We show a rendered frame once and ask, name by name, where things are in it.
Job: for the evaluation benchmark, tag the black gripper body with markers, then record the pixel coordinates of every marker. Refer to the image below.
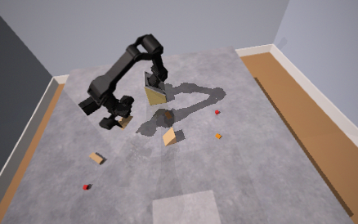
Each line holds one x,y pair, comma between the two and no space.
108,123

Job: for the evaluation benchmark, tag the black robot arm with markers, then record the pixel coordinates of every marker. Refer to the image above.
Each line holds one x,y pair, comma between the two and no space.
102,88

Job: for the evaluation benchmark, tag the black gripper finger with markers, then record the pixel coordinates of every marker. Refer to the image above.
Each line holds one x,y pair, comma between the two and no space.
118,124

